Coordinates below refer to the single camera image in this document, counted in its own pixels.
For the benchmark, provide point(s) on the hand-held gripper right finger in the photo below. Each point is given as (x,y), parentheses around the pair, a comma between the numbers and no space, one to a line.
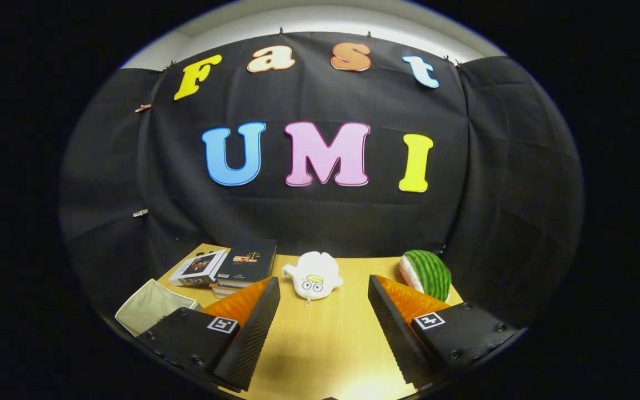
(392,333)

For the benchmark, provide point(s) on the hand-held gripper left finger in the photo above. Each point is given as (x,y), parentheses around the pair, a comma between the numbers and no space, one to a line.
(256,333)

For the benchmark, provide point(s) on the grey fabric storage box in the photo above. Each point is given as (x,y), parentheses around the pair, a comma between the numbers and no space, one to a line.
(150,305)

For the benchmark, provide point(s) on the brown-spine book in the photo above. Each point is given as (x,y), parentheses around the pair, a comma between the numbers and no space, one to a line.
(231,284)
(223,293)

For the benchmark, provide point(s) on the watermelon slice plush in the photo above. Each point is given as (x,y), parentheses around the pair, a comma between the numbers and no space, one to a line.
(431,272)

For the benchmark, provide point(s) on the dark cover book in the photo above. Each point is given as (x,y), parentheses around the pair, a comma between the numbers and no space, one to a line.
(248,258)

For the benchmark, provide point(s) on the white plush toy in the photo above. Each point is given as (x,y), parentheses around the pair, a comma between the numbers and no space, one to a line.
(311,275)

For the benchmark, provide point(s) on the white portrait book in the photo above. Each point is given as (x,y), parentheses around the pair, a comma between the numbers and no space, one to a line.
(198,266)

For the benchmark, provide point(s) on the silver clip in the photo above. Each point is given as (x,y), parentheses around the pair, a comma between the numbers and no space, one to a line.
(140,213)

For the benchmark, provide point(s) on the pink clip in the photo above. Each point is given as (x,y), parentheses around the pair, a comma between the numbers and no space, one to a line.
(142,108)

